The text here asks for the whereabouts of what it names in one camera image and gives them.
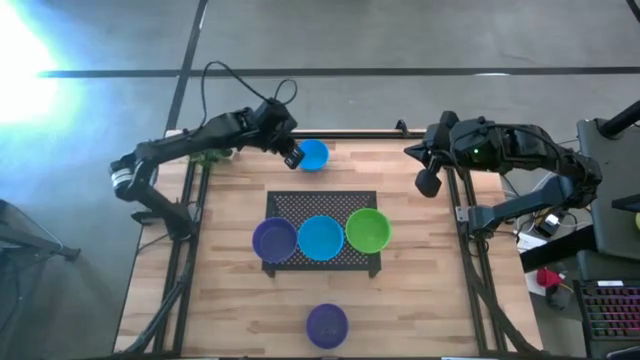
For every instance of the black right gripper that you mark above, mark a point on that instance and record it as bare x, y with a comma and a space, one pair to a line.
442, 140

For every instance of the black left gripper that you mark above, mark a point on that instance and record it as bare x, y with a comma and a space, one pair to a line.
275, 125

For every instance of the blue plastic mini bowl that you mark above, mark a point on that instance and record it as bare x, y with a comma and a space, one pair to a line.
321, 239
315, 155

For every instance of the green plastic mini bowl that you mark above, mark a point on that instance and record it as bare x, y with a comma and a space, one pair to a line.
368, 231

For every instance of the purple plastic mini bowl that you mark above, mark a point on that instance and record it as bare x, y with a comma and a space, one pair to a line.
327, 326
275, 240

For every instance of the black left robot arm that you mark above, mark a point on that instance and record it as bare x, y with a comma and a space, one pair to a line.
175, 145

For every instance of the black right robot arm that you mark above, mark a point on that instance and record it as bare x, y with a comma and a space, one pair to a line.
530, 142

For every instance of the black clamp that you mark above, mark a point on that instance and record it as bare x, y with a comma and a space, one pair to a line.
401, 127

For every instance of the black perforated metal stand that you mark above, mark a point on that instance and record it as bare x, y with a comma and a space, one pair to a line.
320, 202

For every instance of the white box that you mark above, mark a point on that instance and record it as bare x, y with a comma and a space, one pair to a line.
531, 242

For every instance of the red object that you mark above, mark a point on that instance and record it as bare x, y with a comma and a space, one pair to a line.
547, 277

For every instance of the black computer keyboard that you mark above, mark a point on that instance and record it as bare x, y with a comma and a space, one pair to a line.
610, 310

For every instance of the dark floor stand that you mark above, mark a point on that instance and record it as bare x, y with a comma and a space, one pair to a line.
30, 240

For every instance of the black aluminium table frame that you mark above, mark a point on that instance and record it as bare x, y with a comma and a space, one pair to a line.
360, 134

